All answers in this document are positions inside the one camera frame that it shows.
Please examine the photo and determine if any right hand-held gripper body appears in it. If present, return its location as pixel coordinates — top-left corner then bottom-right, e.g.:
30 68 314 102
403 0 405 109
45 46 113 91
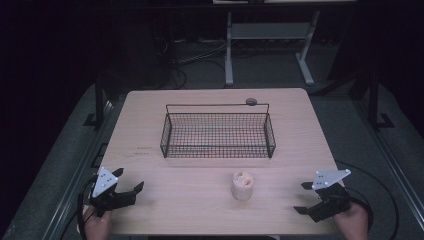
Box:
311 168 353 224

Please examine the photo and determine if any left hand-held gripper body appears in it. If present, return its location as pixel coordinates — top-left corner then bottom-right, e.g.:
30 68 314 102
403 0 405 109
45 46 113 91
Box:
88 166 132 218

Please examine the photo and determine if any person's left hand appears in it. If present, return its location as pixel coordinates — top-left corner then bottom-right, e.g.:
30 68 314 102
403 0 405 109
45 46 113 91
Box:
82 205 114 240

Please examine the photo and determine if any person's right hand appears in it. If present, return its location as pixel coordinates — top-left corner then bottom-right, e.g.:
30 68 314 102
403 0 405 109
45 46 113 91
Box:
331 201 370 240

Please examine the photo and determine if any white metal stand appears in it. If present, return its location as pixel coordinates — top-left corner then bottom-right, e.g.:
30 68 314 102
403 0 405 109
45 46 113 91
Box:
223 9 322 88

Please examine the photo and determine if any aluminium frame rail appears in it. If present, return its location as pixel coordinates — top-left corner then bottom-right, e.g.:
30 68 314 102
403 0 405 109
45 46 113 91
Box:
353 99 424 231
42 99 116 240

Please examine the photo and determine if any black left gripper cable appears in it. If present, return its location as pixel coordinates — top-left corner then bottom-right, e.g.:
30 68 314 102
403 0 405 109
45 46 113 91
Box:
59 176 101 240

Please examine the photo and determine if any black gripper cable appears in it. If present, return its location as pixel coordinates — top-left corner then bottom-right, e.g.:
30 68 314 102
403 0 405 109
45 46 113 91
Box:
334 160 400 240
59 176 101 240

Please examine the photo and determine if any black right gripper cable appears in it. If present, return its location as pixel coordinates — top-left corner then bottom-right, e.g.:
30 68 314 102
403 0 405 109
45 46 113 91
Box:
334 160 400 240

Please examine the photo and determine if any black metal post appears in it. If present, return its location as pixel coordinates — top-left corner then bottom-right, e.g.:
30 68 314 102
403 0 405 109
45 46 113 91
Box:
365 68 396 131
82 71 108 128

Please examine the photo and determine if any black wire basket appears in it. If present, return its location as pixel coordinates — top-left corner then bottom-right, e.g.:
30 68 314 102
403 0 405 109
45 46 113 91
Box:
159 102 277 160

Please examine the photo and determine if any bundle of floor cables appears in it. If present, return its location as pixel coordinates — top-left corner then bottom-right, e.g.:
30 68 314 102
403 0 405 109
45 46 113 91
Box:
153 34 234 90

